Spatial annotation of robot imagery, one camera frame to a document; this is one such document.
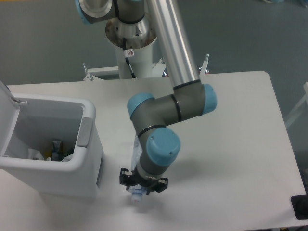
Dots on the white base bracket left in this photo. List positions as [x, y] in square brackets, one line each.
[103, 73]

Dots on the white base bracket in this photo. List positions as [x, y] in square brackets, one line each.
[103, 73]
[159, 69]

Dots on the white trash can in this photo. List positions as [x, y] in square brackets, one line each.
[51, 143]

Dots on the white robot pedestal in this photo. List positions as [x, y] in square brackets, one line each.
[133, 44]

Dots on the white frame at right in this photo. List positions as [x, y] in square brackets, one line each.
[298, 109]

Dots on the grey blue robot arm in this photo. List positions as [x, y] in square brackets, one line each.
[151, 116]

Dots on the black device at table edge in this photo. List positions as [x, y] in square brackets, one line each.
[300, 206]

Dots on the white trash can lid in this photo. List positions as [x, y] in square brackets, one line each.
[9, 112]

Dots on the trash inside can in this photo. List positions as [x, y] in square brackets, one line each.
[57, 153]

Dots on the white base bracket right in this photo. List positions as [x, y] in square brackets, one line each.
[159, 69]

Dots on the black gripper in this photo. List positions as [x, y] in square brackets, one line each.
[133, 178]

